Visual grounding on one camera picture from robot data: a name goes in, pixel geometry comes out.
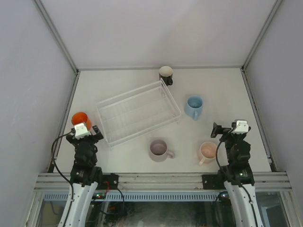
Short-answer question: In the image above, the pink mug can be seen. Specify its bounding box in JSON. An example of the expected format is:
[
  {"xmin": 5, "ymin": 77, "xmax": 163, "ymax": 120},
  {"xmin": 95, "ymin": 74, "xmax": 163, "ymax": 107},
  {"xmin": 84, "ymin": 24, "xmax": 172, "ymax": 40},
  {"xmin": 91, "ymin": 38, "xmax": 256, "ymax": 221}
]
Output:
[{"xmin": 197, "ymin": 142, "xmax": 217, "ymax": 166}]

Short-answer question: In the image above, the orange mug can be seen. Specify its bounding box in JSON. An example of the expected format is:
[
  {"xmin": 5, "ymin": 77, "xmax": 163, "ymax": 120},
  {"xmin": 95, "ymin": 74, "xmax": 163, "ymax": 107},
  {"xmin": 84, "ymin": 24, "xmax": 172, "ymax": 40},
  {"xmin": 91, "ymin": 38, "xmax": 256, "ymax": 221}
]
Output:
[{"xmin": 71, "ymin": 112, "xmax": 92, "ymax": 131}]

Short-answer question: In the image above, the light blue mug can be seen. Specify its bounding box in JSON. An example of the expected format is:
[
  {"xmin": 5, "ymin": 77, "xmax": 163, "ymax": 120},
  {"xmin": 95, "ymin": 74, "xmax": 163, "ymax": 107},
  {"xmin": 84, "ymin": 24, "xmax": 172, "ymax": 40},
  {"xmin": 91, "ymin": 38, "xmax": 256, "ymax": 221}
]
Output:
[{"xmin": 185, "ymin": 96, "xmax": 203, "ymax": 121}]

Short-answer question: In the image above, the lilac mug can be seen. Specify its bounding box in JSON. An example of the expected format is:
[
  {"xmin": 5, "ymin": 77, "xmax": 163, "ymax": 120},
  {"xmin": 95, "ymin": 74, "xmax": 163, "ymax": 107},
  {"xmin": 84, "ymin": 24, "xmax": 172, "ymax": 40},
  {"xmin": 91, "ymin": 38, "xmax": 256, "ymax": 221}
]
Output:
[{"xmin": 149, "ymin": 139, "xmax": 175, "ymax": 162}]

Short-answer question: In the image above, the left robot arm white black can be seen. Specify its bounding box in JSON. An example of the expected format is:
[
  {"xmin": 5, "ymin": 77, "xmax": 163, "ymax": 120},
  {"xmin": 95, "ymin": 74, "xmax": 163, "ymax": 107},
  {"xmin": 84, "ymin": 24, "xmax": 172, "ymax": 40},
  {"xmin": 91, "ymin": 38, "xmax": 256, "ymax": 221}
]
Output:
[{"xmin": 51, "ymin": 123, "xmax": 103, "ymax": 227}]

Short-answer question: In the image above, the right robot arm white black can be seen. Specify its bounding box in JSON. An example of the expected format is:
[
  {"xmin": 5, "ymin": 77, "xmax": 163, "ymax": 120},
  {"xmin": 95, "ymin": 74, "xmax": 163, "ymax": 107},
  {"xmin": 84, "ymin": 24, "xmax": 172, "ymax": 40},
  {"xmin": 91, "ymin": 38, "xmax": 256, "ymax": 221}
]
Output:
[{"xmin": 211, "ymin": 120, "xmax": 264, "ymax": 227}]

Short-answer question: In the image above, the black mug cream inside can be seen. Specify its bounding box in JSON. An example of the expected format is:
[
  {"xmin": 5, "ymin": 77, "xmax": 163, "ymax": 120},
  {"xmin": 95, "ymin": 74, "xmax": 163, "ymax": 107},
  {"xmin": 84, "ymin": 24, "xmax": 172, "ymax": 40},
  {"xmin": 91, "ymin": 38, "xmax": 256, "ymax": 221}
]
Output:
[{"xmin": 159, "ymin": 66, "xmax": 173, "ymax": 86}]

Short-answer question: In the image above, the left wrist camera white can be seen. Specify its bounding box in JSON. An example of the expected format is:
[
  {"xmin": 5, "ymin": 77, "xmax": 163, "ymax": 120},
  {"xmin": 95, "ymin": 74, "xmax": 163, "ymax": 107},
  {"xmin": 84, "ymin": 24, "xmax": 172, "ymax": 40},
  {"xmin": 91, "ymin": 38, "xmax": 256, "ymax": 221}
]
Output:
[{"xmin": 71, "ymin": 122, "xmax": 91, "ymax": 140}]

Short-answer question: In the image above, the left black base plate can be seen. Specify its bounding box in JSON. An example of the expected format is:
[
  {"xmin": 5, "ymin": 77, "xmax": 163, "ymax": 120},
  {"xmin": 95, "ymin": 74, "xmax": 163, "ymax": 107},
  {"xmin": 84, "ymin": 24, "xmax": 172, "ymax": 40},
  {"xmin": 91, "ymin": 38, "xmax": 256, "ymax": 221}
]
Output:
[{"xmin": 98, "ymin": 173, "xmax": 119, "ymax": 190}]

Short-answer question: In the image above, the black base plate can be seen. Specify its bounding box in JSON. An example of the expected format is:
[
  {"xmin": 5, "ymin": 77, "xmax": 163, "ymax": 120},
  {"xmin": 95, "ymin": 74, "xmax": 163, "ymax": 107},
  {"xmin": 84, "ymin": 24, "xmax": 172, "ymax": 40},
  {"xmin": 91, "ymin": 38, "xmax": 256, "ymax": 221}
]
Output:
[
  {"xmin": 202, "ymin": 174, "xmax": 225, "ymax": 190},
  {"xmin": 98, "ymin": 173, "xmax": 119, "ymax": 190}
]

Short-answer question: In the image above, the aluminium front frame rail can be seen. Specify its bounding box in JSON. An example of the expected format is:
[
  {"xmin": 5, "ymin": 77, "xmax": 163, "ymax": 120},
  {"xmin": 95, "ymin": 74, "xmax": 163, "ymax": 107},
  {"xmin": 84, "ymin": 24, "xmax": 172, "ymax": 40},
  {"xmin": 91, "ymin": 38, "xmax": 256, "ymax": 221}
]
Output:
[{"xmin": 34, "ymin": 172, "xmax": 292, "ymax": 192}]

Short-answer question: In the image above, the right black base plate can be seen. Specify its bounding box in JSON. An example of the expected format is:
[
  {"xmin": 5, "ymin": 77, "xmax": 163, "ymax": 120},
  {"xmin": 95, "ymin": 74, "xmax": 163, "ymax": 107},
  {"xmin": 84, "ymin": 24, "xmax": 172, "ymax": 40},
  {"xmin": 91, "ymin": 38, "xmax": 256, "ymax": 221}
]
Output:
[{"xmin": 202, "ymin": 174, "xmax": 225, "ymax": 190}]

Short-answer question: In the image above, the blue slotted cable duct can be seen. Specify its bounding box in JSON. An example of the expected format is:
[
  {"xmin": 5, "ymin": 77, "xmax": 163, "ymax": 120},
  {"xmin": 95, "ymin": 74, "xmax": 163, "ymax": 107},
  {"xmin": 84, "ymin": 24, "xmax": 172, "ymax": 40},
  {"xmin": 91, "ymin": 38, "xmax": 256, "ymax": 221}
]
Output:
[{"xmin": 44, "ymin": 192, "xmax": 224, "ymax": 202}]

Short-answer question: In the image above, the white wire dish rack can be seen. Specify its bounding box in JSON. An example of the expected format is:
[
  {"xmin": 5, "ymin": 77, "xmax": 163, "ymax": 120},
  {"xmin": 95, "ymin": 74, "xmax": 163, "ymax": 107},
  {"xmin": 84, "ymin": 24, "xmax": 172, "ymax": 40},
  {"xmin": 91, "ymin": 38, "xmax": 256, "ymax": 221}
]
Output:
[{"xmin": 96, "ymin": 79, "xmax": 181, "ymax": 148}]

